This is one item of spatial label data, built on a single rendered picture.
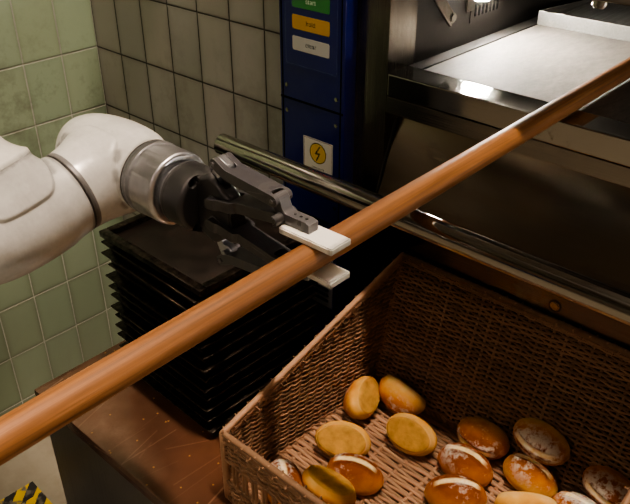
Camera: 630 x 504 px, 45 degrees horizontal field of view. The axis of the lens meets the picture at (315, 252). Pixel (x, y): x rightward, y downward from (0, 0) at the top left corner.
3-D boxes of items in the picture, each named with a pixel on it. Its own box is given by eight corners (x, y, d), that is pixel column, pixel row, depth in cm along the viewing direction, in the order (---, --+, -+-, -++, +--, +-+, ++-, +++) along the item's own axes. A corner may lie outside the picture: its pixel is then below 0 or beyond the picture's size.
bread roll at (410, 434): (424, 466, 129) (436, 464, 134) (438, 429, 129) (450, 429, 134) (376, 439, 135) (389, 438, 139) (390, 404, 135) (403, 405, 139)
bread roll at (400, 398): (427, 397, 137) (409, 421, 136) (431, 407, 143) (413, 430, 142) (384, 367, 142) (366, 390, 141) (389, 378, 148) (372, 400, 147)
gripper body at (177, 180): (204, 146, 87) (261, 169, 82) (210, 211, 92) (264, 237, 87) (152, 167, 83) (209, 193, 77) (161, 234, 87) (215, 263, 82)
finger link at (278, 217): (230, 197, 85) (228, 186, 84) (303, 214, 78) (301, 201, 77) (204, 210, 82) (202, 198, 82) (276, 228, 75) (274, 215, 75)
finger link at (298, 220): (281, 213, 78) (280, 187, 77) (318, 229, 75) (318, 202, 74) (271, 219, 77) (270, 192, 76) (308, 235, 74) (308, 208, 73)
